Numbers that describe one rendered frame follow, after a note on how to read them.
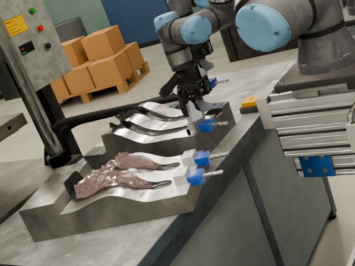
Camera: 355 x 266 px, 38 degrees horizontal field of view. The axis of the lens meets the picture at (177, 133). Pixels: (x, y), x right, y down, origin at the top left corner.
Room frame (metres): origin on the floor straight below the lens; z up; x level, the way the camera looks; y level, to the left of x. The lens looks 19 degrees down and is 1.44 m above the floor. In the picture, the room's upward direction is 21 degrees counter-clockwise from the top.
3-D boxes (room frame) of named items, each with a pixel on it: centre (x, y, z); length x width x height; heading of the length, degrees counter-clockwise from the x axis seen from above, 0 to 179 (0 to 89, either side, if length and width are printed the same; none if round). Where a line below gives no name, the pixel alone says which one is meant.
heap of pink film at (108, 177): (1.42, 0.22, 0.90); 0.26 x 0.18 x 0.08; 70
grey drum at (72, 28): (8.82, 1.10, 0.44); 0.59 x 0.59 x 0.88
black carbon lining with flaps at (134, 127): (1.74, 0.07, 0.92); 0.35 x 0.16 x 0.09; 53
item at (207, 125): (1.54, -0.10, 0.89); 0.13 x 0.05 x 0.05; 52
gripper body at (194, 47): (1.86, -0.17, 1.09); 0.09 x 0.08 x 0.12; 53
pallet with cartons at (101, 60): (6.87, 0.76, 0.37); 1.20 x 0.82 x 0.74; 63
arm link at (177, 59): (1.55, -0.09, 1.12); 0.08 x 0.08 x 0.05
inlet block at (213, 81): (1.85, -0.19, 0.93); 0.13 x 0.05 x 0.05; 53
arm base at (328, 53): (1.24, -0.42, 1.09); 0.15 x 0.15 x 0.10
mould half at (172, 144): (1.75, 0.07, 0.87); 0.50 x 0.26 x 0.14; 53
